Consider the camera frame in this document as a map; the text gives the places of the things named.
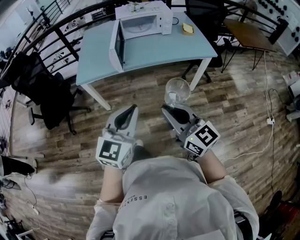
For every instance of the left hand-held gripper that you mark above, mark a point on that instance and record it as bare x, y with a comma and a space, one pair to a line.
112, 150

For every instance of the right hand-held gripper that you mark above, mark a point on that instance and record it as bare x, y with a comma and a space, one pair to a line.
204, 138

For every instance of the clear glass cup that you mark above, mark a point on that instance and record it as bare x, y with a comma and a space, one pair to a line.
178, 90

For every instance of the white microwave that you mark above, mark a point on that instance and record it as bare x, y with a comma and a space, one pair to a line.
143, 10

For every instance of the person's right forearm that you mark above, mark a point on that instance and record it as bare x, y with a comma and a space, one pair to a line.
213, 168

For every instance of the person's left forearm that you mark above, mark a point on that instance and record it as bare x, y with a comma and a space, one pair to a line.
112, 185

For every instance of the person's black trousers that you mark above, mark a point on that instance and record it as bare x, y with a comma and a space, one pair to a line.
141, 152

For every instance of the white table leg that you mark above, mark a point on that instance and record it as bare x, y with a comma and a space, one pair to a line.
199, 72
97, 97

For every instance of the black mesh office chair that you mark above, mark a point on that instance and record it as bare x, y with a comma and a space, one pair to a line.
47, 93
204, 14

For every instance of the yellow tray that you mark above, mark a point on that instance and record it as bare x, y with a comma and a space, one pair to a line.
187, 33

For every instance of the person's white shirt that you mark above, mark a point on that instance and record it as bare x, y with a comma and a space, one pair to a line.
168, 201

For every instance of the pale bread slice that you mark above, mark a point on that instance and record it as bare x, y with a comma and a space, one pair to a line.
188, 27

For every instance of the white power strip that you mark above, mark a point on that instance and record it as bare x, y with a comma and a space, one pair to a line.
270, 121
35, 211

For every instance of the wooden side table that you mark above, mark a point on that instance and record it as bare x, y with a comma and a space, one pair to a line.
248, 32

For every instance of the pale blue artificial flowers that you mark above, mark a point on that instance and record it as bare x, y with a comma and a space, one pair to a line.
134, 6

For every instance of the white cardboard box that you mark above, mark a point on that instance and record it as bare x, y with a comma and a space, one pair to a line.
293, 79

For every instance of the white panel with black knobs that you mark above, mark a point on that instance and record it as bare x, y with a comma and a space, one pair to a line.
293, 23

